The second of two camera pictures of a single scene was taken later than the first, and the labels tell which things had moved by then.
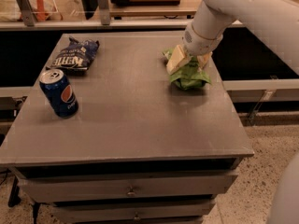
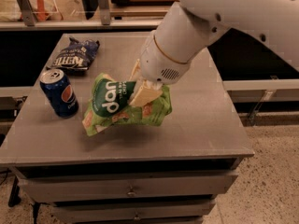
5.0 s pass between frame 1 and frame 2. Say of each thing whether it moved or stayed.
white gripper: moved
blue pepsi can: stayed
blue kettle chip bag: stayed
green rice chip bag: moved
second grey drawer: stayed
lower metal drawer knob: stayed
